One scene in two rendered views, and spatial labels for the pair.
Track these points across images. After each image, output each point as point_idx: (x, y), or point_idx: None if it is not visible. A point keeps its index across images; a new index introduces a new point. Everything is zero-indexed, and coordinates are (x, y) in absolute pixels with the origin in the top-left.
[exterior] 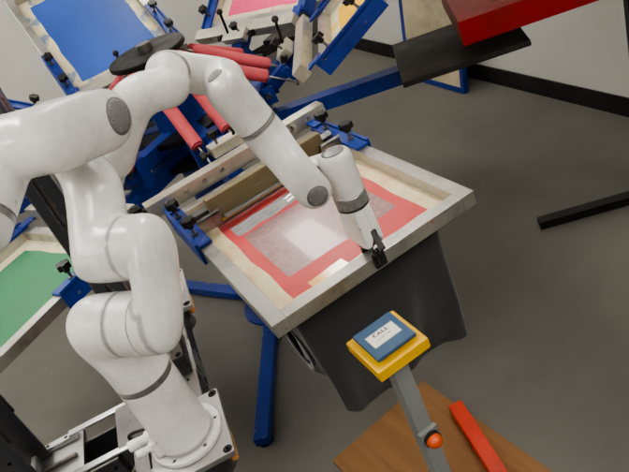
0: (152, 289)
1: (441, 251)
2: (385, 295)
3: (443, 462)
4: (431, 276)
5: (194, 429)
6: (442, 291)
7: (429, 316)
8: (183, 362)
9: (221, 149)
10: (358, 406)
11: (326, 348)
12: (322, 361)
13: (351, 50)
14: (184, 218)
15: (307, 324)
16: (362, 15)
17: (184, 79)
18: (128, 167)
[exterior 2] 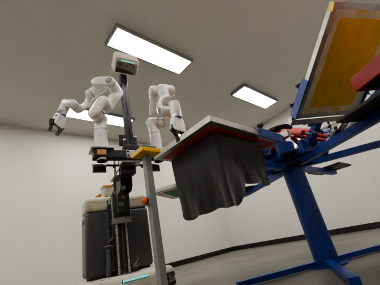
0: (93, 104)
1: (216, 151)
2: (195, 165)
3: (152, 222)
4: (213, 163)
5: (95, 142)
6: (217, 173)
7: (216, 187)
8: (124, 146)
9: None
10: (185, 216)
11: (177, 180)
12: (176, 185)
13: (299, 106)
14: None
15: (173, 167)
16: (300, 89)
17: (153, 87)
18: (152, 111)
